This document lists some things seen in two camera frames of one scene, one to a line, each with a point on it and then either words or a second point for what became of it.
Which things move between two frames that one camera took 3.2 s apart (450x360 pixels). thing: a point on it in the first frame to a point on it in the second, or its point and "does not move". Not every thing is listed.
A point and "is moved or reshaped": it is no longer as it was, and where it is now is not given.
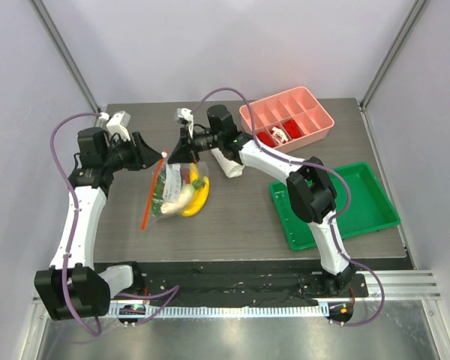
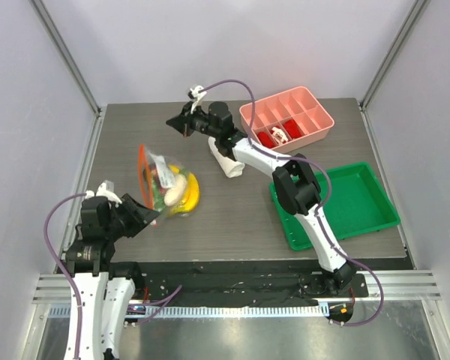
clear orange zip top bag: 177,190 is moved or reshaped
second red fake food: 265,139 does not move
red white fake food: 279,135 does not move
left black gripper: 145,157 to 140,214
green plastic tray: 368,209 does not move
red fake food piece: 293,130 does not move
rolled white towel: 232,169 does not move
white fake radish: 186,193 to 173,194
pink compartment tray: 286,120 does not move
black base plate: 234,283 does not move
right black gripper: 187,143 to 190,121
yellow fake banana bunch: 202,189 to 191,197
